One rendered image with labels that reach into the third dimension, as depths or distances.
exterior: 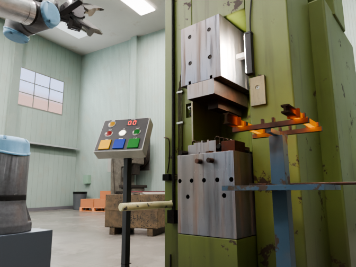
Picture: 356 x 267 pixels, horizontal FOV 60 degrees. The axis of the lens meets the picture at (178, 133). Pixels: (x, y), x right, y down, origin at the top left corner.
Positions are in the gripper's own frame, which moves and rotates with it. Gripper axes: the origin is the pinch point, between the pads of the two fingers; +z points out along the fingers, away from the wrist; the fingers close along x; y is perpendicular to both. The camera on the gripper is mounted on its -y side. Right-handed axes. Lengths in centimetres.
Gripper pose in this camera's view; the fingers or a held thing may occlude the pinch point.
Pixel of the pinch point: (104, 20)
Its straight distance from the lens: 145.6
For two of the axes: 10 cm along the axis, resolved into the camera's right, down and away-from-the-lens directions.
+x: 0.7, 8.8, -4.7
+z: 8.9, 1.5, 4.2
